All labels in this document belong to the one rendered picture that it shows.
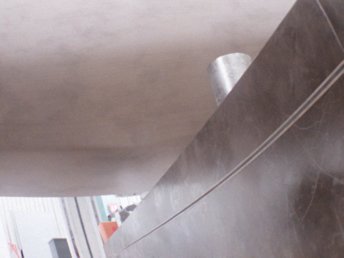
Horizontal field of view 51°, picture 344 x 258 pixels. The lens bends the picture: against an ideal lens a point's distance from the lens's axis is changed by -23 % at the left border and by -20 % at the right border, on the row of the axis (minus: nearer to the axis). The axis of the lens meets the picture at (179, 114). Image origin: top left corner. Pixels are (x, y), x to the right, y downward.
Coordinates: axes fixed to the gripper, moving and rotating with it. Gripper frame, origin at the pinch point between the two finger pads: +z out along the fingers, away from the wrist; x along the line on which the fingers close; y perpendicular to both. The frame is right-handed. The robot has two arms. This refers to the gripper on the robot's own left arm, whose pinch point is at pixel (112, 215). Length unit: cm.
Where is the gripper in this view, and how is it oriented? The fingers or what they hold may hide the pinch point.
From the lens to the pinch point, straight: 230.1
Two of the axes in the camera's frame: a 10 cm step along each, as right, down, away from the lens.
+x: 5.8, -5.0, -6.4
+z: -7.0, 1.1, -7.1
